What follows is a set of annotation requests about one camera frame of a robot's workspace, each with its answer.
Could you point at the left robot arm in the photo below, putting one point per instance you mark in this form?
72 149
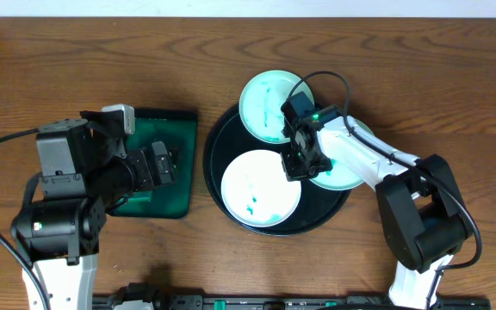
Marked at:
85 172

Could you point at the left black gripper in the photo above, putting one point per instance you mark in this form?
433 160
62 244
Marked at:
162 163

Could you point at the green rectangular tray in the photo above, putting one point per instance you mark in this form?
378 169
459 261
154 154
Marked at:
169 139

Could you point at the white plate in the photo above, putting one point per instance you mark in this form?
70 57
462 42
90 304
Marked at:
255 189

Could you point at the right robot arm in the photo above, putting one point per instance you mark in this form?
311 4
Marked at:
424 219

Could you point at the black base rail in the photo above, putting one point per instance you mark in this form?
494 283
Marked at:
146 296

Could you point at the mint plate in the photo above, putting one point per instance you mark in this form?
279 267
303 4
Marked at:
338 174
260 105

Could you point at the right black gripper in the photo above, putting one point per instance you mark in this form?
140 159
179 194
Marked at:
294 172

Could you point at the round black tray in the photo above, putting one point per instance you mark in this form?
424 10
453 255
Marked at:
229 139

